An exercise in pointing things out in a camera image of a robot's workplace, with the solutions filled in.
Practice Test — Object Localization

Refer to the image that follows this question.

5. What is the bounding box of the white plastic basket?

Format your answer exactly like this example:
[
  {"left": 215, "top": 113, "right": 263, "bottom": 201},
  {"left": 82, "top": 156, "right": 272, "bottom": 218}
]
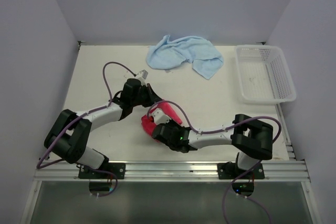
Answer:
[{"left": 235, "top": 45, "right": 297, "bottom": 105}]

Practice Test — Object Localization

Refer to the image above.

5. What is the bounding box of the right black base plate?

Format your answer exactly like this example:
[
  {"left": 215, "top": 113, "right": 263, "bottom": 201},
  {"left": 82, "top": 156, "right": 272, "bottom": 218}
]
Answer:
[{"left": 217, "top": 162, "right": 265, "bottom": 180}]

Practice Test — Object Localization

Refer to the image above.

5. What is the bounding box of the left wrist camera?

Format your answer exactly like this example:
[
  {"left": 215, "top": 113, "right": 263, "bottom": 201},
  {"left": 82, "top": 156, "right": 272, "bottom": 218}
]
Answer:
[{"left": 135, "top": 70, "right": 148, "bottom": 80}]

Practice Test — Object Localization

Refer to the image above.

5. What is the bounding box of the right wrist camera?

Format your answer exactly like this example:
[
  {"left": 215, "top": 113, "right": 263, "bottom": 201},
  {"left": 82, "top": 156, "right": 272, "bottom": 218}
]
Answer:
[{"left": 150, "top": 108, "right": 172, "bottom": 125}]

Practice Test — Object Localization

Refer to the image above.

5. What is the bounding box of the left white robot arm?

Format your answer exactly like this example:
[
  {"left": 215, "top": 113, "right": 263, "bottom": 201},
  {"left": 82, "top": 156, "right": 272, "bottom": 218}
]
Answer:
[{"left": 42, "top": 78, "right": 162, "bottom": 178}]

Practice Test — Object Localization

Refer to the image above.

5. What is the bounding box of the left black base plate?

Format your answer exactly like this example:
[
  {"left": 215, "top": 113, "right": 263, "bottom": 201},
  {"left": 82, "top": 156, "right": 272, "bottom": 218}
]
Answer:
[{"left": 76, "top": 162, "right": 126, "bottom": 179}]

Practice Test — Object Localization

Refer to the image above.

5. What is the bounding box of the light blue towel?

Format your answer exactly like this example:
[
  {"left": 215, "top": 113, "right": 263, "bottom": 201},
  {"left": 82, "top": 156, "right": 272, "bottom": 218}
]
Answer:
[{"left": 146, "top": 35, "right": 224, "bottom": 80}]

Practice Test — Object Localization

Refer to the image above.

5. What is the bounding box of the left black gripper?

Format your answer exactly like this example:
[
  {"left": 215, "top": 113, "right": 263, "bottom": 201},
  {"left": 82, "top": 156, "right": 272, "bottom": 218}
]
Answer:
[{"left": 131, "top": 83, "right": 162, "bottom": 108}]

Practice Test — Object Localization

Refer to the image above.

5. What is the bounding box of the aluminium mounting rail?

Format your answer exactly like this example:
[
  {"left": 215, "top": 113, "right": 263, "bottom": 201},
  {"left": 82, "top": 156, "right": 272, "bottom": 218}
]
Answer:
[{"left": 34, "top": 161, "right": 310, "bottom": 182}]

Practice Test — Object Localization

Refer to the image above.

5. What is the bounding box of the red towel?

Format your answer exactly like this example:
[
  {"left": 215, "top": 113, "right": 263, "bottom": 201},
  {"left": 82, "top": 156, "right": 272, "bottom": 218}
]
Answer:
[{"left": 141, "top": 102, "right": 182, "bottom": 136}]

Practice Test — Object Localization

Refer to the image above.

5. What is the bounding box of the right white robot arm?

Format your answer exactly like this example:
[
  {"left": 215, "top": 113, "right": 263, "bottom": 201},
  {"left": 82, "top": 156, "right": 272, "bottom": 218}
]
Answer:
[{"left": 151, "top": 114, "right": 274, "bottom": 178}]

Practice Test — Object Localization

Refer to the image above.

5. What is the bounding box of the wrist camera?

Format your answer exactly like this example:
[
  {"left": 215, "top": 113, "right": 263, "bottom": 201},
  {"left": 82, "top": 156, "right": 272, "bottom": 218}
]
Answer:
[
  {"left": 150, "top": 108, "right": 172, "bottom": 125},
  {"left": 135, "top": 70, "right": 148, "bottom": 80}
]

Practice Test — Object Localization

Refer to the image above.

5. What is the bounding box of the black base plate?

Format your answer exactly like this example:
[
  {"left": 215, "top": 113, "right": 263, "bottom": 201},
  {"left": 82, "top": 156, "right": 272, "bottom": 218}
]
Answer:
[
  {"left": 217, "top": 162, "right": 265, "bottom": 180},
  {"left": 76, "top": 162, "right": 126, "bottom": 179}
]

